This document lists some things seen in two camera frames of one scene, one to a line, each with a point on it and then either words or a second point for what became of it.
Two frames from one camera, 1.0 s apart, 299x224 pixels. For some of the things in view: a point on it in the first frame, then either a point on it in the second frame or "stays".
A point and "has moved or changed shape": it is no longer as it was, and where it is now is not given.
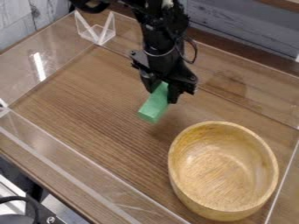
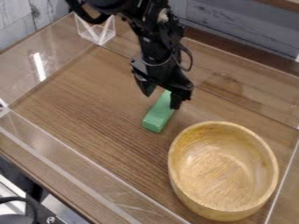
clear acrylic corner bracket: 96,34 stays
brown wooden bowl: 223,170 stays
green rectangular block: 155,103 has moved or changed shape
